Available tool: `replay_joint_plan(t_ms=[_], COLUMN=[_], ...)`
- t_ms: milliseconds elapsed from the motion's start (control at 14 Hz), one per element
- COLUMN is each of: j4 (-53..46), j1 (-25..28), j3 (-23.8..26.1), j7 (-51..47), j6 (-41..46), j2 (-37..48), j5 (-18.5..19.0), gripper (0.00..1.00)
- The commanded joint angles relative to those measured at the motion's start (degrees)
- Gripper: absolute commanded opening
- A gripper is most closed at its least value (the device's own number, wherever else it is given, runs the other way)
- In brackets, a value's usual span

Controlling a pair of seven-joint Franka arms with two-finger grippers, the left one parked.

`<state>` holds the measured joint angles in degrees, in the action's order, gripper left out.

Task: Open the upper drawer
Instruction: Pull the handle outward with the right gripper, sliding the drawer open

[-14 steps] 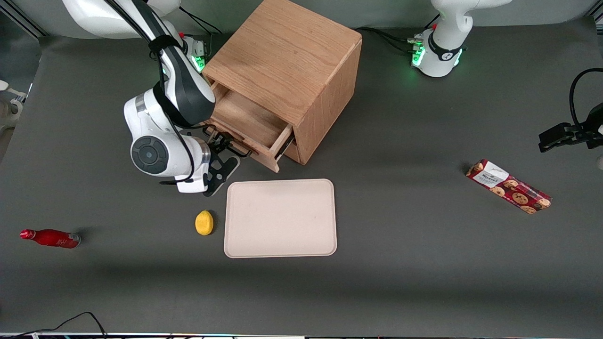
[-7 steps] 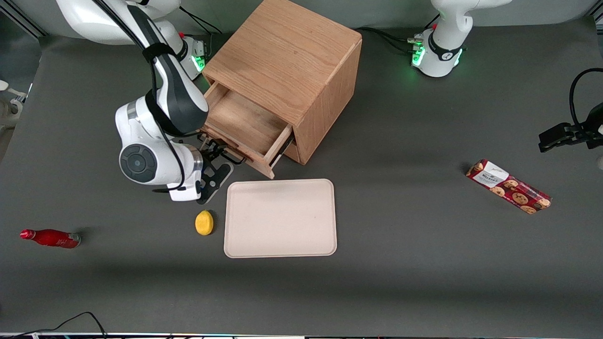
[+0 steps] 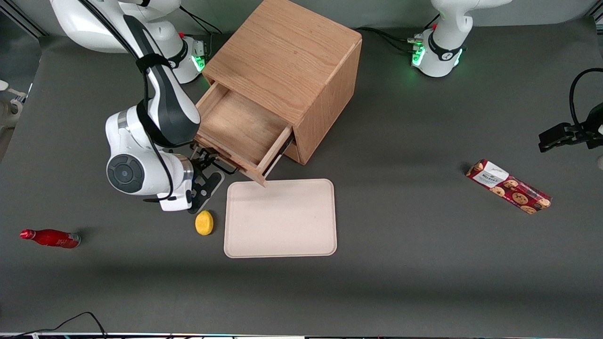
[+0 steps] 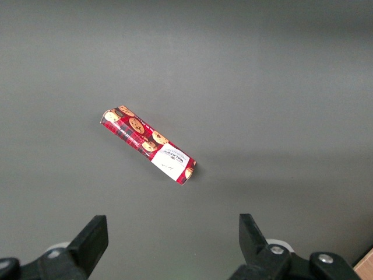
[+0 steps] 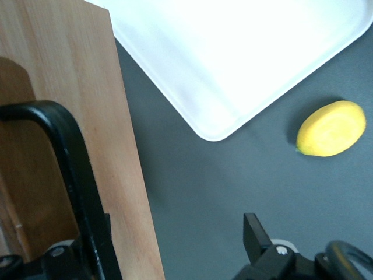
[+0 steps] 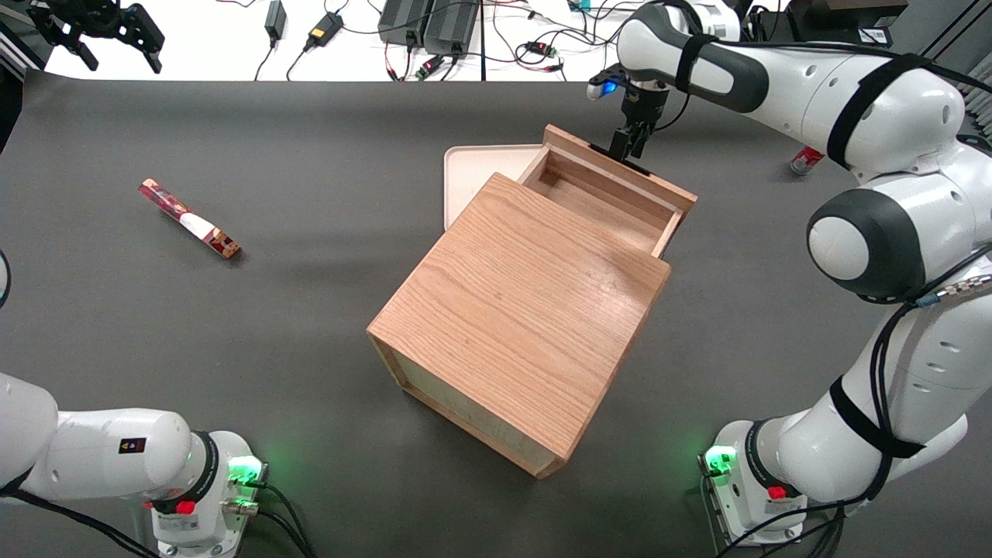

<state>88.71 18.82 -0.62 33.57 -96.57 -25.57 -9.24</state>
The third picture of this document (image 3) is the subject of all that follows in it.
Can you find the wooden drawer cabinet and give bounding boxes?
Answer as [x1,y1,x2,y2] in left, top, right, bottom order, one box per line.
[203,0,363,165]

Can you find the black cable along right arm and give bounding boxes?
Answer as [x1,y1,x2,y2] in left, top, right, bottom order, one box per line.
[78,0,176,203]

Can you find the yellow lemon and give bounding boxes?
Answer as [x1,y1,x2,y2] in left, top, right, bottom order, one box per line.
[195,210,214,236]

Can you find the wooden drawer with handle grasped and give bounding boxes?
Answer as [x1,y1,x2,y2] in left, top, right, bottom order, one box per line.
[194,81,295,188]

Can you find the wooden drawer below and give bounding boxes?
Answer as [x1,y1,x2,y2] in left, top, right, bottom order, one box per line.
[283,139,303,163]

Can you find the beige rectangular tray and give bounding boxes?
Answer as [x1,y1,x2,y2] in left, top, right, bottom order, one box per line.
[224,178,338,258]

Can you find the black metal drawer handle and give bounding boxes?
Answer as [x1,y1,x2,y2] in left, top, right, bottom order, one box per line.
[203,151,239,176]

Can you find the black left arm base cables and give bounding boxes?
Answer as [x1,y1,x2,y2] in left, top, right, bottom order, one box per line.
[354,27,425,55]

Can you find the red bottle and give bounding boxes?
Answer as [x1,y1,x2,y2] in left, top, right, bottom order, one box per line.
[20,229,81,249]

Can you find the black looped cable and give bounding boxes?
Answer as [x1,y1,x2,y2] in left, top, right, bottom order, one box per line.
[569,68,603,130]

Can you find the thin black table-edge cable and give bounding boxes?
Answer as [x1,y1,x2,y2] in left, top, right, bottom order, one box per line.
[0,311,108,338]

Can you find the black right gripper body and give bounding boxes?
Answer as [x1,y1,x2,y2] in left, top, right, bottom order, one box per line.
[187,146,225,215]

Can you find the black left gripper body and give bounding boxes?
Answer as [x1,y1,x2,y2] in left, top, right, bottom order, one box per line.
[569,104,603,149]

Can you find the red cookie box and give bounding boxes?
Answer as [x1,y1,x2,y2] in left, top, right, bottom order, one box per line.
[466,159,552,215]

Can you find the white grey bracket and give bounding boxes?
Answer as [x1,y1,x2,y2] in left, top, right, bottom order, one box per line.
[0,79,26,129]

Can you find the black right arm base cable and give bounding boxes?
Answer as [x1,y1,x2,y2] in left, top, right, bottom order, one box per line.
[179,5,223,36]

